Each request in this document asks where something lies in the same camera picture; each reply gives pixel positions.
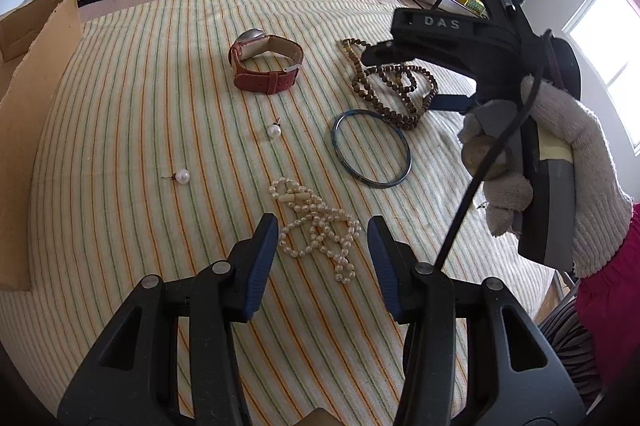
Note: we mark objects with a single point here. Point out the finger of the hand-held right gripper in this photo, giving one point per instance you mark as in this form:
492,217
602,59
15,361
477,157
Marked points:
450,102
430,41

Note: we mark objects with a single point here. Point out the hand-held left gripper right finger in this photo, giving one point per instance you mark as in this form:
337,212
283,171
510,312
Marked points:
387,266

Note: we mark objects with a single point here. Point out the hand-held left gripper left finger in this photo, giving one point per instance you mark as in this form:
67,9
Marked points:
260,266

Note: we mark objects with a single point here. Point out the pearl stud earring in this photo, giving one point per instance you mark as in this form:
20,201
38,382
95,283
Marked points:
273,131
182,177

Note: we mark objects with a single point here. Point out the blue metal bangle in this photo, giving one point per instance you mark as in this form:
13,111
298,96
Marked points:
336,146

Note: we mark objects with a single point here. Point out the cardboard box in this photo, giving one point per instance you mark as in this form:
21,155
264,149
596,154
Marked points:
25,116

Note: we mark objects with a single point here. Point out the person's right forearm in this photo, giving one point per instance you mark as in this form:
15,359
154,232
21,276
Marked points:
615,291

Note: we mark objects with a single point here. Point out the person's right hand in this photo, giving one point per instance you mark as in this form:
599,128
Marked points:
600,166

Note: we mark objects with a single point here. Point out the window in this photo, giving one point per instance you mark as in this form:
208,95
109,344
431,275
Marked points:
607,41

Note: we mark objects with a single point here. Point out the striped yellow towel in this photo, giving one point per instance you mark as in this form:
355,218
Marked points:
150,106

